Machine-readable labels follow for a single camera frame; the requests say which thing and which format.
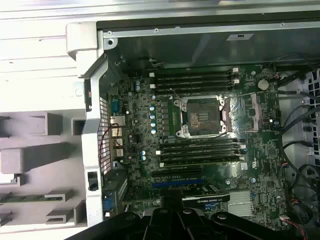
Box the metal locking lever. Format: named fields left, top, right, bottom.
left=224, top=92, right=258, bottom=99
left=168, top=87, right=180, bottom=100

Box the silver finned heat sink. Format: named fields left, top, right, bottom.
left=226, top=190, right=253, bottom=216

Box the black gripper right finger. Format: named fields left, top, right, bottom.
left=173, top=196, right=300, bottom=240

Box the black graphics card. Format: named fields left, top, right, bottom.
left=181, top=192, right=231, bottom=209

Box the blue expansion slot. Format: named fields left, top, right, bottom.
left=151, top=179, right=205, bottom=189

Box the green motherboard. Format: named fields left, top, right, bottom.
left=107, top=63, right=288, bottom=226

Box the grey parts rack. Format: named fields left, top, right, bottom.
left=0, top=111, right=87, bottom=227

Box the silver coin battery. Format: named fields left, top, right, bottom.
left=257, top=78, right=270, bottom=91

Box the CPU socket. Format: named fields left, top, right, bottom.
left=173, top=95, right=229, bottom=139

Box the thin red wire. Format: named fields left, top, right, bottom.
left=99, top=122, right=123, bottom=165

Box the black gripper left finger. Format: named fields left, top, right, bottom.
left=63, top=196, right=181, bottom=240

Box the black RAM slot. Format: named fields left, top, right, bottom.
left=155, top=147, right=247, bottom=155
left=154, top=76, right=237, bottom=83
left=149, top=69, right=241, bottom=78
left=159, top=158, right=247, bottom=168
left=154, top=87, right=237, bottom=95
left=149, top=81, right=241, bottom=89
left=159, top=152, right=247, bottom=161
left=159, top=141, right=247, bottom=150

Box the black expansion slot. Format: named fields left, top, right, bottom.
left=152, top=170, right=203, bottom=178

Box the thick black cable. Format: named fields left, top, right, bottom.
left=281, top=103, right=320, bottom=137
left=281, top=140, right=316, bottom=161

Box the metal drive cage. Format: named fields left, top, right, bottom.
left=298, top=68, right=320, bottom=161

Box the open black PC case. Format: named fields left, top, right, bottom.
left=65, top=11, right=320, bottom=240

